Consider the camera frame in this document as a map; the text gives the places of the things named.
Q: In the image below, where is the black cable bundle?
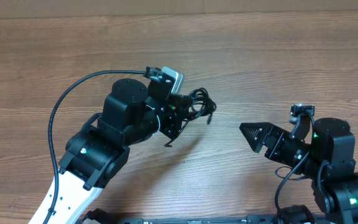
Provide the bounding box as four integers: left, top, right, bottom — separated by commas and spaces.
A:
163, 87, 217, 147

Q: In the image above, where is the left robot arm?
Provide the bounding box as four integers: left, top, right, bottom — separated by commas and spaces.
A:
30, 75, 190, 223

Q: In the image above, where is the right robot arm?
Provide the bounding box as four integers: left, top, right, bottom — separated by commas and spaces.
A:
239, 115, 358, 223

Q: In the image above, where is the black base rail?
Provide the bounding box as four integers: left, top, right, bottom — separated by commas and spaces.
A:
82, 205, 332, 224

